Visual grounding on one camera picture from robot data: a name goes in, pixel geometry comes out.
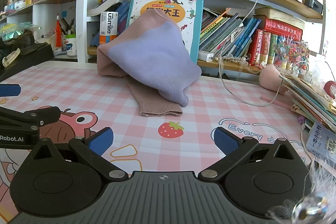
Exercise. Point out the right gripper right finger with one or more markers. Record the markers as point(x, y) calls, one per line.
point(236, 151)

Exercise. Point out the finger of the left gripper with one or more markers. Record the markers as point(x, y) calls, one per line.
point(22, 130)
point(9, 90)

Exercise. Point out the white wristwatch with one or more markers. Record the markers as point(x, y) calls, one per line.
point(7, 60)

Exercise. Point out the white plastic jar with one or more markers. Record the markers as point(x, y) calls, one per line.
point(71, 45)

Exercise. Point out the stack of books right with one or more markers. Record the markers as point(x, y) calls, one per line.
point(313, 98)

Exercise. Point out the holographic crumpled bag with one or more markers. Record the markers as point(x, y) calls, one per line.
point(10, 31)

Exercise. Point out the usmile white orange box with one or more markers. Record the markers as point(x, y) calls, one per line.
point(108, 26)

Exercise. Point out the pink and purple sweater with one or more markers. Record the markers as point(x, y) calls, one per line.
point(151, 56)

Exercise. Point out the white bookshelf frame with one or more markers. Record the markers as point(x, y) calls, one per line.
point(86, 28)

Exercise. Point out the white charger plug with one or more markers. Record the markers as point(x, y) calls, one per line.
point(205, 56)

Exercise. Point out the pink plush toy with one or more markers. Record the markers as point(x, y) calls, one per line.
point(269, 78)

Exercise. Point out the teal children's sound book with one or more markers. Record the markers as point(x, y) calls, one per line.
point(187, 14)

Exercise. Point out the row of leaning books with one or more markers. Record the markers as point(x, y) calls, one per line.
point(226, 34)

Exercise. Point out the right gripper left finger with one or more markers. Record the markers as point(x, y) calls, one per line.
point(89, 152)

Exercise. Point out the red tassel ornament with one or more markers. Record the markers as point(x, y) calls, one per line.
point(58, 32)

